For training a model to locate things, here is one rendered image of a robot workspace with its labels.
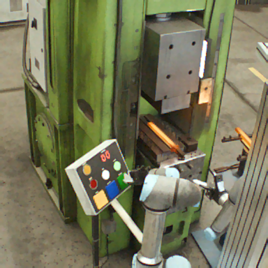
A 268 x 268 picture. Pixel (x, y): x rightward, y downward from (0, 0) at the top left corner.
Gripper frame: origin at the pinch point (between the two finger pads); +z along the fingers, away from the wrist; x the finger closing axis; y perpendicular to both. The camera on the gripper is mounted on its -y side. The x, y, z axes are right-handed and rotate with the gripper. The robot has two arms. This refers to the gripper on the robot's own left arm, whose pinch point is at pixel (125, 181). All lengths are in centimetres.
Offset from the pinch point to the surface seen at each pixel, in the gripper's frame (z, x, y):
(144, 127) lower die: 23, -54, 10
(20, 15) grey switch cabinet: 440, -313, 158
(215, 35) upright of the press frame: -35, -82, 53
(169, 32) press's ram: -35, -37, 67
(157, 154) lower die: 4.0, -35.7, -1.8
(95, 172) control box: 2.0, 15.1, 14.0
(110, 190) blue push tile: 1.2, 11.6, 0.9
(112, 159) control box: 2.0, 1.0, 14.0
